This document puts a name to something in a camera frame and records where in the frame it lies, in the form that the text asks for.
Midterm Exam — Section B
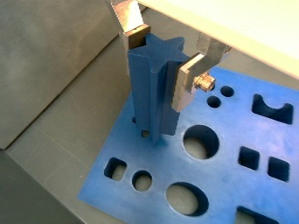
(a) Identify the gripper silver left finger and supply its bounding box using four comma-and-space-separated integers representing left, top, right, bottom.
110, 0, 150, 50

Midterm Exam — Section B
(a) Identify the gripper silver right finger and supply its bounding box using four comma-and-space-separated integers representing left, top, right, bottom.
172, 33, 229, 112

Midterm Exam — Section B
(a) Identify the blue star-profile bar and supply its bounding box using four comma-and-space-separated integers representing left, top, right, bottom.
126, 33, 188, 143

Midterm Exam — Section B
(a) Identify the blue shape-sorter block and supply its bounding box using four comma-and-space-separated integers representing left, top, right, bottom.
78, 67, 299, 224

